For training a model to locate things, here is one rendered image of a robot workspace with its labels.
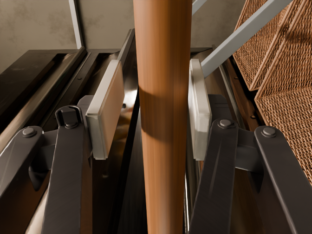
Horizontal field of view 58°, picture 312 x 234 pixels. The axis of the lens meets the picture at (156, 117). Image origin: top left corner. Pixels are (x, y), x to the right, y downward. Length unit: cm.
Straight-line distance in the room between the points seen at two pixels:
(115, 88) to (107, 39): 387
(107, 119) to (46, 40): 416
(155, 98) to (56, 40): 411
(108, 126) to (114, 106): 2
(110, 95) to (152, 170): 6
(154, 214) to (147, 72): 12
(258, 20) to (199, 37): 341
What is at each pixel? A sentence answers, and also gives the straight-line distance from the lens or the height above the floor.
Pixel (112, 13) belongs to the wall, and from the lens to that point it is 394.
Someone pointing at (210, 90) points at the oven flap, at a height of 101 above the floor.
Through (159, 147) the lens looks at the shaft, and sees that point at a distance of 18.
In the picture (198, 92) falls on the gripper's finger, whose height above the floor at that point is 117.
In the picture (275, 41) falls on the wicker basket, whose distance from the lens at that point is 122.
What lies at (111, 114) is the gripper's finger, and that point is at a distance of 16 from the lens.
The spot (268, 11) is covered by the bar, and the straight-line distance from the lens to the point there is 56.
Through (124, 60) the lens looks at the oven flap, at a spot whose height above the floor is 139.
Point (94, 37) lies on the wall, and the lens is 407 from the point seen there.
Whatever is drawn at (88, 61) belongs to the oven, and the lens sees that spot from 169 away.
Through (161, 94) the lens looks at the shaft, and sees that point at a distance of 16.
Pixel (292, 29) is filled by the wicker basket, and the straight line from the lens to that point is 113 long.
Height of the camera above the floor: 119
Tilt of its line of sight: 3 degrees up
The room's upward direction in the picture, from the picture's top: 90 degrees counter-clockwise
